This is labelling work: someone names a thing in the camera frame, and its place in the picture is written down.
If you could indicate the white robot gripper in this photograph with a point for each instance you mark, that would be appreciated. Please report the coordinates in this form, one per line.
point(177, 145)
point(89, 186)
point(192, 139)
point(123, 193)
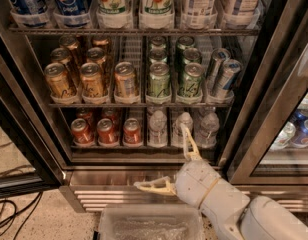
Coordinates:
point(194, 181)

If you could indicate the green can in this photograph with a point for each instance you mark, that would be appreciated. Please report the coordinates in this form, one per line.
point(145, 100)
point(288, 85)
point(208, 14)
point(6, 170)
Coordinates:
point(157, 55)
point(182, 43)
point(190, 55)
point(190, 81)
point(157, 42)
point(159, 80)

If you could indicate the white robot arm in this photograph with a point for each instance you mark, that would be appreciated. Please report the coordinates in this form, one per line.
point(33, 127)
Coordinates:
point(265, 219)

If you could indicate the water bottle middle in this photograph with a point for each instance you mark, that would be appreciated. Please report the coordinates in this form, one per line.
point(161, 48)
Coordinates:
point(177, 136)

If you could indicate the water bottle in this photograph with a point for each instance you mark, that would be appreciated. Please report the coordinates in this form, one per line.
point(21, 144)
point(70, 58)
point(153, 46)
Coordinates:
point(157, 126)
point(177, 136)
point(207, 131)

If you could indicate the red can front right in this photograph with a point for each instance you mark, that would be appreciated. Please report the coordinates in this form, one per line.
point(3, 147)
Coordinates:
point(132, 131)

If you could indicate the red can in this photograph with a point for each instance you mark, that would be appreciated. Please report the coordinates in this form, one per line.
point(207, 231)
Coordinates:
point(132, 131)
point(106, 131)
point(87, 114)
point(81, 131)
point(112, 114)

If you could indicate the red can front middle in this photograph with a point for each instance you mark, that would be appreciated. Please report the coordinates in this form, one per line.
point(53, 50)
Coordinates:
point(106, 131)

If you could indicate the red can back middle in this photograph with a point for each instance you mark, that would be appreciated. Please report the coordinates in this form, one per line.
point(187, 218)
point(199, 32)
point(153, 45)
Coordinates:
point(112, 114)

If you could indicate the orange can front right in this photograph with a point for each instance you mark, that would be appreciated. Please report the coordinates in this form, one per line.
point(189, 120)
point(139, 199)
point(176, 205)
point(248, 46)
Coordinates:
point(126, 80)

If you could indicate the orange can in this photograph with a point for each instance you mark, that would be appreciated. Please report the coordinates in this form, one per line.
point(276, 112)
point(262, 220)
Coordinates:
point(73, 45)
point(99, 56)
point(92, 80)
point(102, 42)
point(126, 80)
point(63, 56)
point(59, 81)

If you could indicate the glass fridge door right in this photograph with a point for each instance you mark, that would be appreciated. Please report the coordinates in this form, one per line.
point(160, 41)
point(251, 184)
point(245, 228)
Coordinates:
point(274, 86)

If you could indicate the red can front left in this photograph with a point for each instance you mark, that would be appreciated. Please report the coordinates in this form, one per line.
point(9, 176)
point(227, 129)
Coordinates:
point(81, 131)

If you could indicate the red can back left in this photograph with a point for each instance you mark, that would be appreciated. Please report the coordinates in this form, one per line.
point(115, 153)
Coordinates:
point(87, 114)

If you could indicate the silver blue can front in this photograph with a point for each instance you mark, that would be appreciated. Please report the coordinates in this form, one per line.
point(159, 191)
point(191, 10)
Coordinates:
point(226, 78)

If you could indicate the silver blue can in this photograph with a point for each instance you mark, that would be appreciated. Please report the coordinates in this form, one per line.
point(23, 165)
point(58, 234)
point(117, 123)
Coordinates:
point(226, 78)
point(218, 56)

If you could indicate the silver can behind door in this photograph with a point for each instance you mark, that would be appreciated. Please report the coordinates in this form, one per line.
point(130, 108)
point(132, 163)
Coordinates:
point(284, 136)

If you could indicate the silver blue can back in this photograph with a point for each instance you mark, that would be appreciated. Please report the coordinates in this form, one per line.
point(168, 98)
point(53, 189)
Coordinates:
point(218, 56)

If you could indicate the orange can front middle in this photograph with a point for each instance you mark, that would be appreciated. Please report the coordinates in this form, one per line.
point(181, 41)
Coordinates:
point(92, 80)

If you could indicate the stainless steel fridge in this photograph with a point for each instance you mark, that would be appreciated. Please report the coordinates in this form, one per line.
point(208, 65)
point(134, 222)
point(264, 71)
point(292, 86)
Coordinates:
point(97, 175)

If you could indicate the blue can behind door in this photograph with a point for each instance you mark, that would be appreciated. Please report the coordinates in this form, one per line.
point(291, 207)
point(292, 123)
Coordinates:
point(300, 119)

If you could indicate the orange can middle right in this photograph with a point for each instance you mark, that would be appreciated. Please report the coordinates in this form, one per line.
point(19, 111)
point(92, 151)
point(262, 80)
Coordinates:
point(99, 56)

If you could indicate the orange can front left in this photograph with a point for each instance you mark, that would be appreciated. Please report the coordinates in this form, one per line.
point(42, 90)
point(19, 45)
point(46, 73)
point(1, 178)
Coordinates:
point(59, 81)

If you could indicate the orange can back right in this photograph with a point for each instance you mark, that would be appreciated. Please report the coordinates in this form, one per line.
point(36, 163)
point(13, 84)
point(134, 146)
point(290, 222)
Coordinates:
point(102, 42)

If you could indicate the orange can middle left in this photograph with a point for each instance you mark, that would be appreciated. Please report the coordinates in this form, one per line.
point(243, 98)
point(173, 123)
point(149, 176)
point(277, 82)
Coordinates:
point(63, 56)

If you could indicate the orange can back left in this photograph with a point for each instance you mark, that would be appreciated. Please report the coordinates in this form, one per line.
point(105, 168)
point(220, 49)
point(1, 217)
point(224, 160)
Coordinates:
point(73, 45)

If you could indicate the open fridge door left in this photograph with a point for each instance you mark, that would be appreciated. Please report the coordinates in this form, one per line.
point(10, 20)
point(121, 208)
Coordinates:
point(26, 162)

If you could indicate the water bottle left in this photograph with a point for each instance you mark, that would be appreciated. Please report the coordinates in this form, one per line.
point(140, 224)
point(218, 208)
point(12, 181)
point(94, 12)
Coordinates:
point(157, 126)

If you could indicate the water bottle right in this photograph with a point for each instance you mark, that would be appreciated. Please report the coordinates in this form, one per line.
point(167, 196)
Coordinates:
point(207, 131)

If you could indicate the clear plastic bin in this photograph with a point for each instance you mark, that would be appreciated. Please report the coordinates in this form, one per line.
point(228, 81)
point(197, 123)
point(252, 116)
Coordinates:
point(151, 222)

